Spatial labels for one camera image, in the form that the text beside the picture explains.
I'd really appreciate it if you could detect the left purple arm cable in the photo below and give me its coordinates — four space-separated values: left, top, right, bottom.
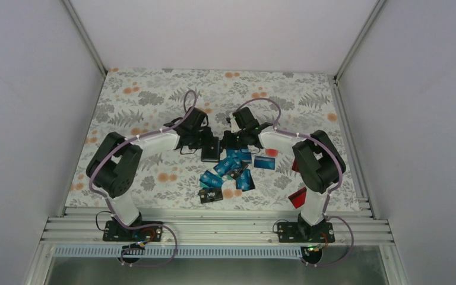
88 90 198 269

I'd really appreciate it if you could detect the blue striped card upper left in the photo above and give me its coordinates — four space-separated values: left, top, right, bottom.
226 148 252 164

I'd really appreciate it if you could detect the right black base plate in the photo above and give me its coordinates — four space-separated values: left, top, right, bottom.
276 221 335 243

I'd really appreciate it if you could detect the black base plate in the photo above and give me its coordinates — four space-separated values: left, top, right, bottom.
102 220 163 242
276 221 335 243

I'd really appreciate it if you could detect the blue card centre pile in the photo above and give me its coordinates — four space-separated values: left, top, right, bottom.
254 156 276 170

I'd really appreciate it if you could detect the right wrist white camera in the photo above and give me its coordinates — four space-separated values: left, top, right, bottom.
229 116 240 133

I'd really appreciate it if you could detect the black card bottom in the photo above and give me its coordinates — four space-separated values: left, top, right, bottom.
198 187 223 204

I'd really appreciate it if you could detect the blue VIP card lower right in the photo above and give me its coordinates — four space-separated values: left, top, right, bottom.
199 170 224 188

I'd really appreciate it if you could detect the grey slotted cable duct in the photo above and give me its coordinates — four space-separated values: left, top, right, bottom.
53 245 302 259

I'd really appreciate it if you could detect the red card lower right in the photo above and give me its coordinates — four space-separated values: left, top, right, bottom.
288 187 307 209

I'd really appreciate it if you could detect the blue VIP card with chip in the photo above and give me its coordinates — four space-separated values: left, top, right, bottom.
213 157 238 176

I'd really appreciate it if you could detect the black leather card holder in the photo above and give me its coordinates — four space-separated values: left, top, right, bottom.
201 137 220 163

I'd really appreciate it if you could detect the black VIP card right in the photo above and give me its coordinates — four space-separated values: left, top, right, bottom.
227 161 248 180

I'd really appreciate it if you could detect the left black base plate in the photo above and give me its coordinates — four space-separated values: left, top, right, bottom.
102 220 163 242

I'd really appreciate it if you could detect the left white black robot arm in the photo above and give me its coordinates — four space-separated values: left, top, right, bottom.
86 107 214 240

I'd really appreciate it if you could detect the aluminium front rail frame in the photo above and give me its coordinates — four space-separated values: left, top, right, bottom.
40 207 394 246

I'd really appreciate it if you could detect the blue card upper right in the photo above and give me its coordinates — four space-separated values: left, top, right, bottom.
236 169 255 192

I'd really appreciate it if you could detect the floral patterned table mat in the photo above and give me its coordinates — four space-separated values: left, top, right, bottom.
66 68 347 211

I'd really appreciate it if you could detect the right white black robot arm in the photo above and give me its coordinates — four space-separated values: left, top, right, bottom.
222 107 346 242

